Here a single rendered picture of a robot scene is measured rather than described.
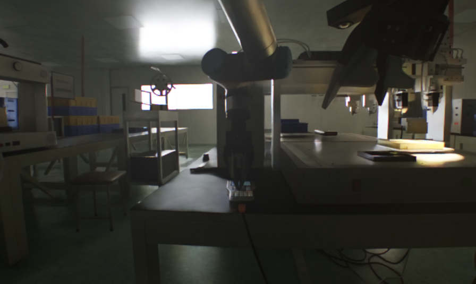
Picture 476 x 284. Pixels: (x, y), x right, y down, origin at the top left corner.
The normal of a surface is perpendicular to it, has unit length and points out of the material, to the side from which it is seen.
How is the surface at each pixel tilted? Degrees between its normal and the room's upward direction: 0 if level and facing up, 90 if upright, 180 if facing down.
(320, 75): 90
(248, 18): 141
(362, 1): 93
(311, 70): 90
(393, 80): 125
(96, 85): 90
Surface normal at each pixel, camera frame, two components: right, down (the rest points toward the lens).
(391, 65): -0.77, 0.59
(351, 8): -0.85, 0.10
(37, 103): 1.00, 0.00
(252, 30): 0.19, 0.82
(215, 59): -0.43, -0.17
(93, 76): -0.07, 0.07
